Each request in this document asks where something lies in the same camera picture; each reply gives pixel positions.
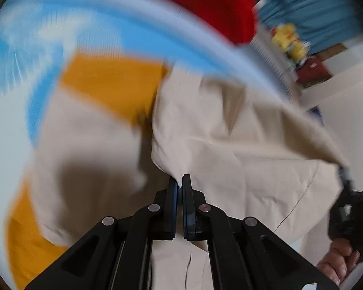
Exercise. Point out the yellow bear plush toy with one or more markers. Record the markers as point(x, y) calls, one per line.
point(298, 51)

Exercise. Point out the red folded blanket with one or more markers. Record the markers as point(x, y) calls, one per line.
point(193, 3)

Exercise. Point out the blue curtain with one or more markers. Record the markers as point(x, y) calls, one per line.
point(305, 3)

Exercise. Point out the grey trimmed mattress pad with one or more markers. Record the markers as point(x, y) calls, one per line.
point(269, 57)

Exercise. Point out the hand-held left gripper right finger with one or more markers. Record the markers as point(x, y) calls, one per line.
point(188, 214)

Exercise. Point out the beige and orange hooded jacket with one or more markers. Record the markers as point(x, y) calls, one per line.
point(245, 157)

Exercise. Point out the person's right hand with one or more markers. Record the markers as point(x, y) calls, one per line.
point(335, 262)

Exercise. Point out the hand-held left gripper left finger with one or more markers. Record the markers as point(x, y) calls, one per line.
point(171, 211)

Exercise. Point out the blue plastic laundry basket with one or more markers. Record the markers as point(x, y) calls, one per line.
point(169, 15)

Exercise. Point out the red cushion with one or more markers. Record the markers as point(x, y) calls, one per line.
point(314, 69)

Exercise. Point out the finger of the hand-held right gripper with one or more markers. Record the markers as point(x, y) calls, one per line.
point(346, 176)

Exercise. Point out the yellow dog plush toy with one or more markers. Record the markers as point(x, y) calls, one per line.
point(284, 34)

